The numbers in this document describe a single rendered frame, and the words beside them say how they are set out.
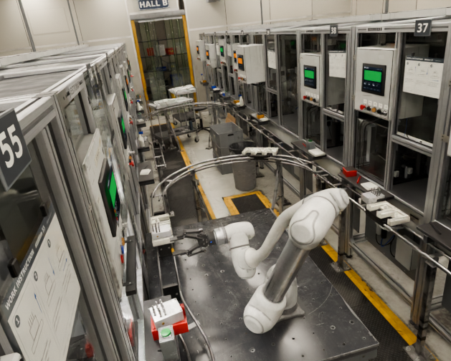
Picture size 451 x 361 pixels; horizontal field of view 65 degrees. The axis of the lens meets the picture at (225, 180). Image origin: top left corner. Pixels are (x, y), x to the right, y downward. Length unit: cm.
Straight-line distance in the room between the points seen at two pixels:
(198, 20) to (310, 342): 891
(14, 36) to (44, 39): 62
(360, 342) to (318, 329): 20
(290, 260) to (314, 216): 25
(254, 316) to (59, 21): 901
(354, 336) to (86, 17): 911
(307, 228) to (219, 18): 904
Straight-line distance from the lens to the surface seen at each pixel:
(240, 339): 197
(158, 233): 242
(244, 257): 183
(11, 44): 1024
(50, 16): 1004
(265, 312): 176
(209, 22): 1005
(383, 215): 261
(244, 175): 487
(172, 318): 167
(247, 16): 1031
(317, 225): 136
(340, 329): 203
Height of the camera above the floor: 213
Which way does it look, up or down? 23 degrees down
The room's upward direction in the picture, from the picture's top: 6 degrees counter-clockwise
